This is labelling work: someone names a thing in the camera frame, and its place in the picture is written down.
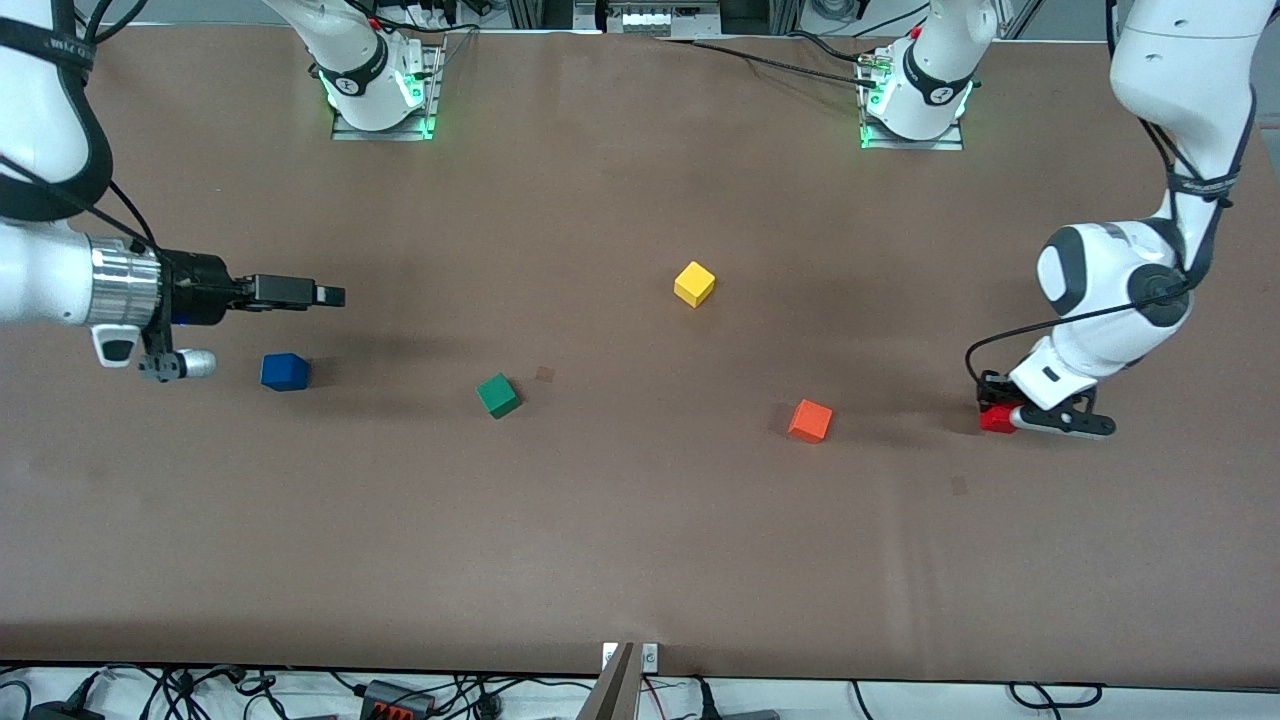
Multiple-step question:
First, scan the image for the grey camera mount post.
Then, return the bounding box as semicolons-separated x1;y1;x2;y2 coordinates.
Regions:
575;642;641;720

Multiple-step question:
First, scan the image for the grey electronics box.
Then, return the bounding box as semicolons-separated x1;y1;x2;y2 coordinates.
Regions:
605;0;723;37

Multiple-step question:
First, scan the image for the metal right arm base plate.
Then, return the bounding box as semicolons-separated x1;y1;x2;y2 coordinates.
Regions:
330;45;443;142

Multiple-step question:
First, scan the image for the orange black connector box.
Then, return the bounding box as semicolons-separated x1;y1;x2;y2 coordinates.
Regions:
360;680;437;720

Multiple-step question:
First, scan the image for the green wooden cube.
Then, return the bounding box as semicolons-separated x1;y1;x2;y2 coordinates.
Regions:
476;373;522;420

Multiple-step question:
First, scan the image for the orange wooden cube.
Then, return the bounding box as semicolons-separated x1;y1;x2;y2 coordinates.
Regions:
787;398;834;444

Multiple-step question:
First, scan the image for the yellow wooden cube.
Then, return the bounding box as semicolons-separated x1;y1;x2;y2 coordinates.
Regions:
673;261;717;309

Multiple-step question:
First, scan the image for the black looped floor cable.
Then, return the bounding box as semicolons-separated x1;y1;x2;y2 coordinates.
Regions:
1008;682;1106;712

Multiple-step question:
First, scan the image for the short black table cable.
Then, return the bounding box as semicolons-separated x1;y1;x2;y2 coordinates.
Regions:
785;30;873;65

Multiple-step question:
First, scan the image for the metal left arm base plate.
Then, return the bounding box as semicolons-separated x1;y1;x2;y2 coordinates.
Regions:
860;118;965;152

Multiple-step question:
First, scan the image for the long black table cable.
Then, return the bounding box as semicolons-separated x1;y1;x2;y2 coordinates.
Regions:
655;36;886;91

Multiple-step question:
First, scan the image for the blue wooden cube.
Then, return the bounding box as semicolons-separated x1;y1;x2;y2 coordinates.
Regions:
261;352;310;392

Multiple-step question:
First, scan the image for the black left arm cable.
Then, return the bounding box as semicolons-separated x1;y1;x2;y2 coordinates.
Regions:
965;0;1257;391

